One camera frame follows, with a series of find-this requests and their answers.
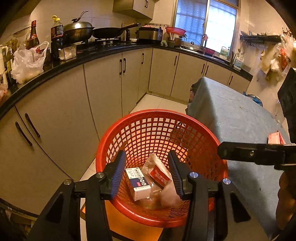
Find silver rice cooker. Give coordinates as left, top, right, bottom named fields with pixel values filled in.
left=136, top=27, right=163, bottom=44

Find upper wall cabinet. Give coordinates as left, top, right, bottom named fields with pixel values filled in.
left=113, top=0, right=155, bottom=19

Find white and blue small box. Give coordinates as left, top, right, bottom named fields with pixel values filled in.
left=125, top=167, right=151, bottom=201

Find yellow cap oil bottle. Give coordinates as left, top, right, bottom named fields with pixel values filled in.
left=51, top=15, right=64, bottom=60

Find wall shelf rack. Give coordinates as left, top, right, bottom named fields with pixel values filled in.
left=239, top=32, right=281, bottom=45

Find white electric kettle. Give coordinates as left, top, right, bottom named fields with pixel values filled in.
left=0, top=45, right=9, bottom=86

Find white plastic bag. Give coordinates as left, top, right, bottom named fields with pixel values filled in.
left=11, top=41, right=49, bottom=84

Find black frying pan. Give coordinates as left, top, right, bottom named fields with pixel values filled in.
left=92, top=23, right=141, bottom=39

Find red plastic mesh basket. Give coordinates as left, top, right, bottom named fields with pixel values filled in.
left=96, top=109, right=228, bottom=228

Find red cardboard box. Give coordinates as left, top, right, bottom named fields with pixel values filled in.
left=267, top=131, right=287, bottom=145

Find hanging plastic bags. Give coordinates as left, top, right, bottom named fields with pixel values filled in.
left=260, top=31, right=295, bottom=83

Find glass pot lid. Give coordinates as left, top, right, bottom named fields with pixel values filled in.
left=183, top=38, right=201, bottom=51

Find red colander bowl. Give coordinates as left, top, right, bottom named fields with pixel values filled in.
left=166, top=27, right=186, bottom=36

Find small metal seasoning container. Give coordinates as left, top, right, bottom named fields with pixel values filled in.
left=59, top=45, right=77, bottom=61

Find person's right hand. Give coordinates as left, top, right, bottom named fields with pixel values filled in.
left=276, top=172, right=295, bottom=230

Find red and white snack bag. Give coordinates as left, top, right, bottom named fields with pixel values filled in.
left=142, top=153, right=172, bottom=188

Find blue bag behind table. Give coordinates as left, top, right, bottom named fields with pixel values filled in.
left=243, top=92, right=263, bottom=107

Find steel wok with lid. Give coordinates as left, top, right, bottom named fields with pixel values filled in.
left=63, top=11, right=94, bottom=45

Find dark soy sauce bottle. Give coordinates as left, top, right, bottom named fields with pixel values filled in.
left=26, top=20, right=41, bottom=54

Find clear plastic wrapper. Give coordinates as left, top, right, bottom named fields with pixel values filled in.
left=136, top=179, right=181, bottom=210

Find beige lower kitchen cabinets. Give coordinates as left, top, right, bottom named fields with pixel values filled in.
left=1, top=46, right=252, bottom=215

